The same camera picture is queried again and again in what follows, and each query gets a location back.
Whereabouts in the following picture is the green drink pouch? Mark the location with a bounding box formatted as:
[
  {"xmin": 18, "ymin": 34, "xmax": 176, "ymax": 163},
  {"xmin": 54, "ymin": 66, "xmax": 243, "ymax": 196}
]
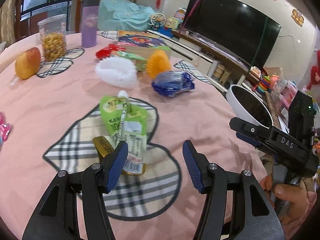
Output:
[{"xmin": 93, "ymin": 90, "xmax": 148, "ymax": 176}]

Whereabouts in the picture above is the blue foil bag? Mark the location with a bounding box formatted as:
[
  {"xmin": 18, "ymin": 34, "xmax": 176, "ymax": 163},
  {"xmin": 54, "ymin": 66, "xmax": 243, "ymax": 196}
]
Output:
[{"xmin": 151, "ymin": 70, "xmax": 195, "ymax": 97}]

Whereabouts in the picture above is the white foam fruit net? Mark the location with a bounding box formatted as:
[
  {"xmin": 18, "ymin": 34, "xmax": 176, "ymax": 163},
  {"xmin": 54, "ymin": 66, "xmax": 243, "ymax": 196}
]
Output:
[{"xmin": 95, "ymin": 57, "xmax": 137, "ymax": 89}]

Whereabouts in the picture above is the green drink carton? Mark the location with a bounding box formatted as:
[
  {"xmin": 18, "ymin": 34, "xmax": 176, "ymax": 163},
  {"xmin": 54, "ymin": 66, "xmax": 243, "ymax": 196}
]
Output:
[{"xmin": 111, "ymin": 51, "xmax": 147, "ymax": 72}]

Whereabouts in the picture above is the orange foam fruit net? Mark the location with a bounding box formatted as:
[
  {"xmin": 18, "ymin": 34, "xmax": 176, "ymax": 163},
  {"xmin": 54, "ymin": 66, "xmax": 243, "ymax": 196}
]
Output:
[{"xmin": 146, "ymin": 50, "xmax": 171, "ymax": 79}]

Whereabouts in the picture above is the red snack wrapper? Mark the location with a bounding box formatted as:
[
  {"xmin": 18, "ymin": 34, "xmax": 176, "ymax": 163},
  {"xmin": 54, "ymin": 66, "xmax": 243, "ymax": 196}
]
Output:
[{"xmin": 95, "ymin": 44, "xmax": 126, "ymax": 60}]

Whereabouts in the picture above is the white round trash bin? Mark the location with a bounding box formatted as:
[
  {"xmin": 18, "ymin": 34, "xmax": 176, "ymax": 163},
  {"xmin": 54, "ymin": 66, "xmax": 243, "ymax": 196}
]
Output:
[{"xmin": 226, "ymin": 85, "xmax": 273, "ymax": 128}]

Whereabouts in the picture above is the person's right hand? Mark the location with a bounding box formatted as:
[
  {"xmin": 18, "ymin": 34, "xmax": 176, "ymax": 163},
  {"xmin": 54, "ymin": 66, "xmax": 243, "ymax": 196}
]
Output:
[{"xmin": 260, "ymin": 173, "xmax": 318, "ymax": 239}]

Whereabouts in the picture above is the pink bed blanket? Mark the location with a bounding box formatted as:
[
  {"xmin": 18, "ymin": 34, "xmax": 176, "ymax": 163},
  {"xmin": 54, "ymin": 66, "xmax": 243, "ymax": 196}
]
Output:
[{"xmin": 1, "ymin": 36, "xmax": 267, "ymax": 239}]

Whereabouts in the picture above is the white tv cabinet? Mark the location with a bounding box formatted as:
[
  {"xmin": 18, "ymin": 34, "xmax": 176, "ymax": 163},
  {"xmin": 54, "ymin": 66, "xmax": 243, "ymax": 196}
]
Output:
[{"xmin": 148, "ymin": 30, "xmax": 251, "ymax": 93}]

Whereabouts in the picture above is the pink toy on bed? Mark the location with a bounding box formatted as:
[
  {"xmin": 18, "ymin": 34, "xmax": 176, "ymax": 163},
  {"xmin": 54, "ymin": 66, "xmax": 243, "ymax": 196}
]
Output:
[{"xmin": 0, "ymin": 112, "xmax": 11, "ymax": 145}]

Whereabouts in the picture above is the colourful children's book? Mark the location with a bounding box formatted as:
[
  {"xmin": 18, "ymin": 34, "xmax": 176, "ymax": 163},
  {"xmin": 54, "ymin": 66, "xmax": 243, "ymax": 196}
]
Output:
[{"xmin": 117, "ymin": 30, "xmax": 171, "ymax": 59}]

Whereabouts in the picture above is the black television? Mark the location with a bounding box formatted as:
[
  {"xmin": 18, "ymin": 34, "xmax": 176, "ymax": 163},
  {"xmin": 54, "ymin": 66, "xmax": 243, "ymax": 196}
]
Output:
[{"xmin": 183, "ymin": 0, "xmax": 281, "ymax": 69}]

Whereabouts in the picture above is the red yellow mango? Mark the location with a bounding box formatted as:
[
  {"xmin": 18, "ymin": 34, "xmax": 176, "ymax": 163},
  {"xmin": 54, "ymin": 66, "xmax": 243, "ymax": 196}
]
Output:
[{"xmin": 15, "ymin": 47, "xmax": 41, "ymax": 80}]

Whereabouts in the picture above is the clear jar of snacks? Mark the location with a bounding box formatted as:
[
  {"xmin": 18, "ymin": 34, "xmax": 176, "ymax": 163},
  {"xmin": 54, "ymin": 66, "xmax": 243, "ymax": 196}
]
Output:
[{"xmin": 37, "ymin": 14, "xmax": 67, "ymax": 61}]

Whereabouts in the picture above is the toy ferris wheel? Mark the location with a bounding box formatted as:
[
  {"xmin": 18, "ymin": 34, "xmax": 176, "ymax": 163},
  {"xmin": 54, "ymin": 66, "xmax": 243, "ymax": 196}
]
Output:
[{"xmin": 149, "ymin": 13, "xmax": 167, "ymax": 30}]

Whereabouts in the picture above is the teal covered armchair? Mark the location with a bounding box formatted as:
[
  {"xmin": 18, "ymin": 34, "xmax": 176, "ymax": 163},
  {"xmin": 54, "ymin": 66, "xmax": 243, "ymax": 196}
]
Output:
[{"xmin": 98, "ymin": 0, "xmax": 156, "ymax": 32}]

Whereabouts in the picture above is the purple thermos bottle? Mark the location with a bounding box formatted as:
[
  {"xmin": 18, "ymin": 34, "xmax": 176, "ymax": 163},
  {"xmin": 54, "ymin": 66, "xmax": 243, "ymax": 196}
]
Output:
[{"xmin": 81, "ymin": 0, "xmax": 100, "ymax": 48}]

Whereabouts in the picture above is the rainbow stacking ring toy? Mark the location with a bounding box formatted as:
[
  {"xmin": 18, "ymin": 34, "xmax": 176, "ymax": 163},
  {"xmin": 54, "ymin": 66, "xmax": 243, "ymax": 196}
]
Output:
[{"xmin": 255, "ymin": 75, "xmax": 271, "ymax": 98}]

